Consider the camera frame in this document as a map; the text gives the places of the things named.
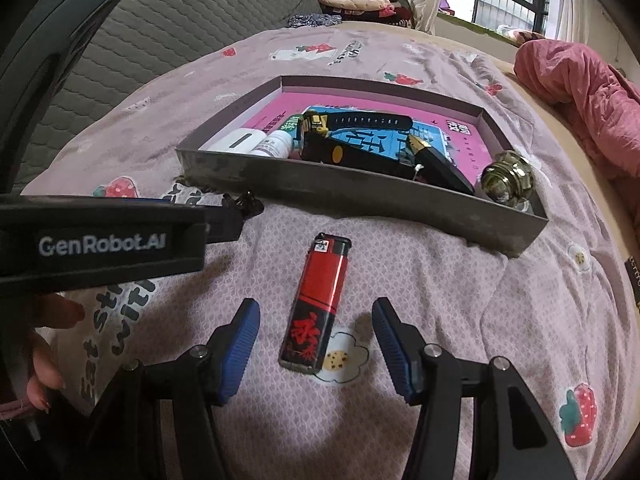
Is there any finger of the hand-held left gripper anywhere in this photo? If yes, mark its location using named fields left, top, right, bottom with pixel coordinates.
left=205, top=191, right=264, bottom=245

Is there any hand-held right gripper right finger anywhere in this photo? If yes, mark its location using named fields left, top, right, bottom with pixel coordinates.
left=371, top=297, right=566, bottom=480

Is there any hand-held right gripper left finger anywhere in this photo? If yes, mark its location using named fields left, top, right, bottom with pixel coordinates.
left=75, top=298, right=262, bottom=480

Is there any white medicine bottle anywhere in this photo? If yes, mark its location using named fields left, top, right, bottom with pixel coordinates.
left=248, top=131, right=297, bottom=158

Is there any red lighter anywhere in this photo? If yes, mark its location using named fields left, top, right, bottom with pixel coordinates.
left=278, top=233, right=353, bottom=374

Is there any grey shallow cardboard box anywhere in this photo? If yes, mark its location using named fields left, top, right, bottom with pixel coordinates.
left=175, top=75, right=551, bottom=259

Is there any black rectangular box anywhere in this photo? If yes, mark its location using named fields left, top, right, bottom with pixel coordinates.
left=302, top=135, right=418, bottom=178

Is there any black and gold case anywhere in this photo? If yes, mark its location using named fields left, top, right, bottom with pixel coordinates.
left=406, top=131, right=477, bottom=195

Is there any glass jar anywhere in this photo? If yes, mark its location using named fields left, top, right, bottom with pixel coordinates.
left=480, top=151, right=536, bottom=206

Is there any person's left hand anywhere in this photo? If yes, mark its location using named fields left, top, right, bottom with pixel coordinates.
left=22, top=294, right=87, bottom=413

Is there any pink printed blanket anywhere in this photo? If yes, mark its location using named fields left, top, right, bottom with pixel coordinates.
left=20, top=25, right=640, bottom=480

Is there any white oval case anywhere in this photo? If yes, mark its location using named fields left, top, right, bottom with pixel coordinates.
left=200, top=128, right=268, bottom=153

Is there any pink book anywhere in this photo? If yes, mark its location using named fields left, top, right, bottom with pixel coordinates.
left=244, top=91, right=495, bottom=187

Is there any grey quilted headboard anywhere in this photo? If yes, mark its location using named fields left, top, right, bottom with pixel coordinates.
left=15, top=0, right=322, bottom=196

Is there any dark floral cloth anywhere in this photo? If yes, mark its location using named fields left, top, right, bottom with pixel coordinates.
left=286, top=13, right=345, bottom=31

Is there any black mattress label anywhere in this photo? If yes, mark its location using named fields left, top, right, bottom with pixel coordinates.
left=624, top=254, right=640, bottom=311

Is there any red-pink quilt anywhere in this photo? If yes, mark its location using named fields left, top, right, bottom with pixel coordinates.
left=514, top=39, right=640, bottom=183

